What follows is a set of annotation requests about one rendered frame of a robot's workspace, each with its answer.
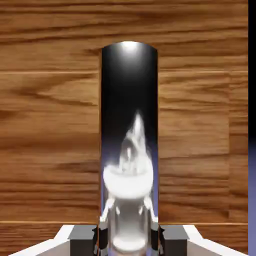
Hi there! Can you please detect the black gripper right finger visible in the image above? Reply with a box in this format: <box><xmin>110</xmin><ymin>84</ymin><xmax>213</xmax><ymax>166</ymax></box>
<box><xmin>158</xmin><ymin>224</ymin><xmax>249</xmax><ymax>256</ymax></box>

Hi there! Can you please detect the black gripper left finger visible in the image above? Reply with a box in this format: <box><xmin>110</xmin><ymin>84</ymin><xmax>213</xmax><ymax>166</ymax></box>
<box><xmin>7</xmin><ymin>224</ymin><xmax>99</xmax><ymax>256</ymax></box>

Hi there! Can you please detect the shiny dark curved metal handle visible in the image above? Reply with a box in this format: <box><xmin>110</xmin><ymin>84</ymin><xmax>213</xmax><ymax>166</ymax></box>
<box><xmin>97</xmin><ymin>40</ymin><xmax>161</xmax><ymax>256</ymax></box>

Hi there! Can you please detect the wooden cabinet door front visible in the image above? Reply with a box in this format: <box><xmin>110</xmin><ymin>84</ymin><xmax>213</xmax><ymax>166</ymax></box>
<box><xmin>0</xmin><ymin>69</ymin><xmax>230</xmax><ymax>224</ymax></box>

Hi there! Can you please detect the wooden cabinet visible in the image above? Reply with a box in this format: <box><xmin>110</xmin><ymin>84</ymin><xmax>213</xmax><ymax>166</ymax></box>
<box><xmin>0</xmin><ymin>0</ymin><xmax>249</xmax><ymax>256</ymax></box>

